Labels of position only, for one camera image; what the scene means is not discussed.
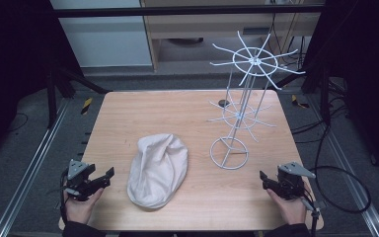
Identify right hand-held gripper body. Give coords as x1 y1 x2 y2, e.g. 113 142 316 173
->
273 161 317 201

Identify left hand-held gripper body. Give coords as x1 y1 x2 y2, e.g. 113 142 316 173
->
63 159 97 202

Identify white cloth cap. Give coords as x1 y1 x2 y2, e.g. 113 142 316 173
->
126 132 190 210

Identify white wire hat rack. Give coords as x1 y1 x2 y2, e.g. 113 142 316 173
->
206 30 307 171

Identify person's right hand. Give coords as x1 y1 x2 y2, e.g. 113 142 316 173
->
265 188 309 226

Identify person's left hand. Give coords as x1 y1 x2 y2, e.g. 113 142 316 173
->
63 187 105 225

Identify black yellow warning tape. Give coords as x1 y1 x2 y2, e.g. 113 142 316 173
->
290 94 311 110
80 97 94 117

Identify black curtain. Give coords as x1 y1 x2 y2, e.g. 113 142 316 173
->
301 0 379 186
0 0 84 167

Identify white cabinet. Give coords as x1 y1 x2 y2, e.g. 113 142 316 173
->
48 0 155 69

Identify wooden background desk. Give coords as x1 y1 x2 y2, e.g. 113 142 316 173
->
139 0 324 73

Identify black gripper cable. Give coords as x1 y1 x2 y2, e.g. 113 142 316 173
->
47 167 71 225

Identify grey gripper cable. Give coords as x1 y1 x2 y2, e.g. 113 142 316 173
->
299 192 324 237

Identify metal floor rail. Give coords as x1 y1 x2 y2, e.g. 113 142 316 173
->
305 93 379 237
0 98 71 237

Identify bundle of black cables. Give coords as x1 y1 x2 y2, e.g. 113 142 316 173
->
289 77 351 146

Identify black looped floor cable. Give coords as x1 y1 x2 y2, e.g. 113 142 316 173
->
308 122 373 215

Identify black frame stand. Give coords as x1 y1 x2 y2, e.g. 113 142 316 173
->
42 63 114 130

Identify black horizontal frame bar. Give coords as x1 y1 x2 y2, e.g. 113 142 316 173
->
52 3 326 19

